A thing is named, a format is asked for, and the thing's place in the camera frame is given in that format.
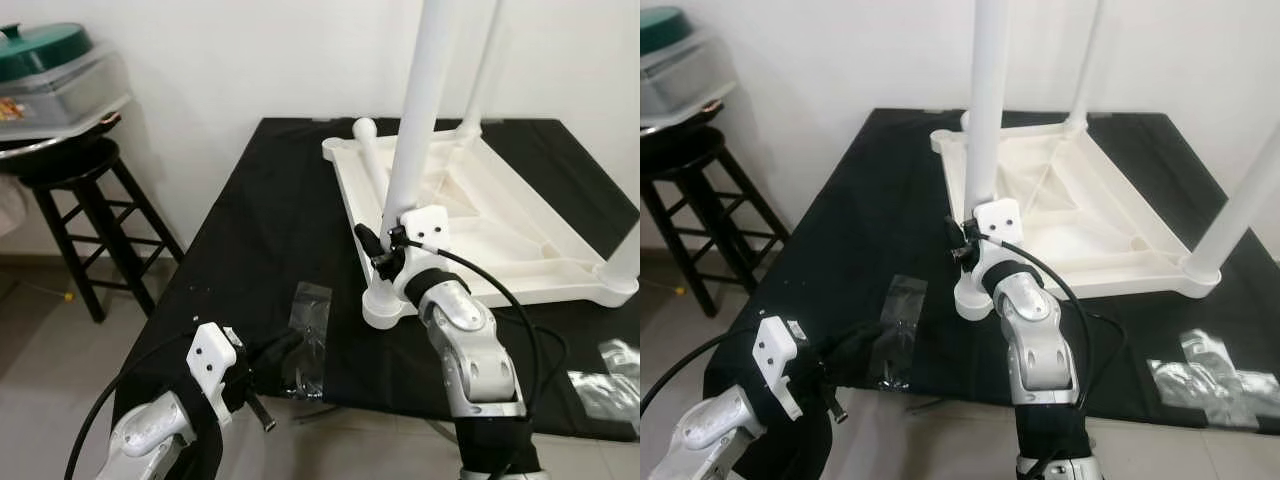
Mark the black wooden stool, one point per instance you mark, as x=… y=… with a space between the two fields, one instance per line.
x=680 y=160
x=70 y=165

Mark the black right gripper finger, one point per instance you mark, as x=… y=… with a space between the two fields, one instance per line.
x=955 y=233
x=368 y=242

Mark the green round lid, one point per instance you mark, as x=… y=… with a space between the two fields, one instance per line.
x=660 y=28
x=45 y=50

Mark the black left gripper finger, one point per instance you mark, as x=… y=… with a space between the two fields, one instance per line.
x=270 y=348
x=868 y=348
x=845 y=345
x=290 y=350

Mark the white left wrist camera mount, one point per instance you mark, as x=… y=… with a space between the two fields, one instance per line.
x=775 y=350
x=208 y=355

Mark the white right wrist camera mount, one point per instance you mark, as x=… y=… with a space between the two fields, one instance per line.
x=1000 y=215
x=428 y=225

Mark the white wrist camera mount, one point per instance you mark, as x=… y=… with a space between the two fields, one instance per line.
x=1000 y=215
x=775 y=350
x=428 y=225
x=208 y=355

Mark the white plastic table top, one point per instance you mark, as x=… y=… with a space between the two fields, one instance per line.
x=520 y=240
x=1100 y=230

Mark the beige striped cloth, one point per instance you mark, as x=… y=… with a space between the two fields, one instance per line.
x=8 y=210

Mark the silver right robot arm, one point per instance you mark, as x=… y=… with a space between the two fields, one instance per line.
x=1035 y=340
x=470 y=350

